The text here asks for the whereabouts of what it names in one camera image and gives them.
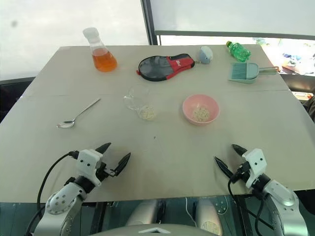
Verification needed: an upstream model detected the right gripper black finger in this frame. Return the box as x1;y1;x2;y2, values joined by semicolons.
214;156;233;179
231;144;248;157

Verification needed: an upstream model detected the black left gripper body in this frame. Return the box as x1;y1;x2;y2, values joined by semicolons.
94;155;116;183

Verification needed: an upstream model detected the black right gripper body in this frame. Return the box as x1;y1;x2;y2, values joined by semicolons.
229;155;252;184

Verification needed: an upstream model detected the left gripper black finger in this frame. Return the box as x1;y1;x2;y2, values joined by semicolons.
113;152;132;177
95;142;112;155

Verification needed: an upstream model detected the metal spoon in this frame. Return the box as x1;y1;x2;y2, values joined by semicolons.
56;98;101;130

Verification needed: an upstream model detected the grey rounded shape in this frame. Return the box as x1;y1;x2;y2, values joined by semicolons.
193;198;224;236
125;199;166;227

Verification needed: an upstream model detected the clear glass beaker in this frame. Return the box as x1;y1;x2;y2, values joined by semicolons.
123;84;157;121

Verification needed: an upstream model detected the pink bowl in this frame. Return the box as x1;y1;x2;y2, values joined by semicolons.
182;94;220;126

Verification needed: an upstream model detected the grey curved cover with chevron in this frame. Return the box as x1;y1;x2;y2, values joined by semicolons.
90;222;222;236

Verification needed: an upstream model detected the teal hand brush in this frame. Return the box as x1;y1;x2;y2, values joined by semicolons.
227;61;279;83

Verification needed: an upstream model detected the teal dustpan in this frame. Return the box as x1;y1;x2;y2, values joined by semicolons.
228;62;281;85

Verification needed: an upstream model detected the glass flask with orange liquid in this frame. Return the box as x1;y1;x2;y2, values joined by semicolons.
82;27;119;73

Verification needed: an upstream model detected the black red paddle case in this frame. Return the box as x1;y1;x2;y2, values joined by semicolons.
136;53;197;82

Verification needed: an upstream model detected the green plastic bottle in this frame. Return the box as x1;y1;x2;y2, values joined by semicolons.
225;41;252;62

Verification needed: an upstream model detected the cluttered background desk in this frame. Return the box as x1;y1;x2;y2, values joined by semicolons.
260;36;315;101

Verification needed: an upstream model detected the blue-grey round plush toy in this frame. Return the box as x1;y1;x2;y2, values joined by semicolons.
198;46;214;65

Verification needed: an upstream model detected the dark furniture beside table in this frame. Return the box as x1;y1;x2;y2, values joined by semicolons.
0;76;36;123

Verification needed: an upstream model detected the white roller blind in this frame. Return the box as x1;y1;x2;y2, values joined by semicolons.
149;0;315;39

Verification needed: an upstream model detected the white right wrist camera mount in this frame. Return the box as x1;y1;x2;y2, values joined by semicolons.
242;148;268;189

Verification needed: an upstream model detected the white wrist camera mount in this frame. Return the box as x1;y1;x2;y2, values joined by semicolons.
242;148;268;189
78;148;104;187

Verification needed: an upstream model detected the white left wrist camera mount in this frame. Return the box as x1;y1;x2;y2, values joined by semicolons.
78;148;104;187

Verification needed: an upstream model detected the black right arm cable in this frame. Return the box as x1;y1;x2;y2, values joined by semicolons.
227;178;273;236

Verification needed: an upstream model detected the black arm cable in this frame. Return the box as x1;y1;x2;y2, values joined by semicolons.
227;178;273;236
24;150;80;233

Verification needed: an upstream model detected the thin white cable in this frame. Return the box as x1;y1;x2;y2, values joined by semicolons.
185;196;195;223

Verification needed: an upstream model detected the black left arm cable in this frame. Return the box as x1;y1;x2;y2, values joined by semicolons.
24;150;80;233

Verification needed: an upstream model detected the dark window frame post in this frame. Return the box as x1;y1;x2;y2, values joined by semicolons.
141;0;162;46

